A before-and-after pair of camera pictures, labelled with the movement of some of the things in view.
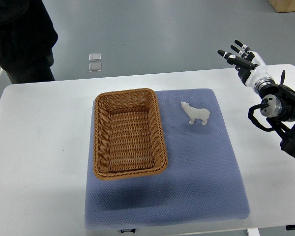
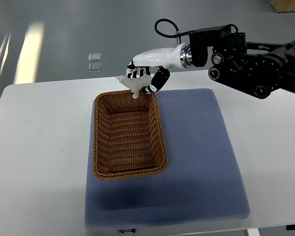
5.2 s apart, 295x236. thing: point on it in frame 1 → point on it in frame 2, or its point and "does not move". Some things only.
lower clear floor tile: (95, 67) does not move
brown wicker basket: (128, 139) does not move
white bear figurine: (195, 113) → (135, 84)
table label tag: (130, 230) does not move
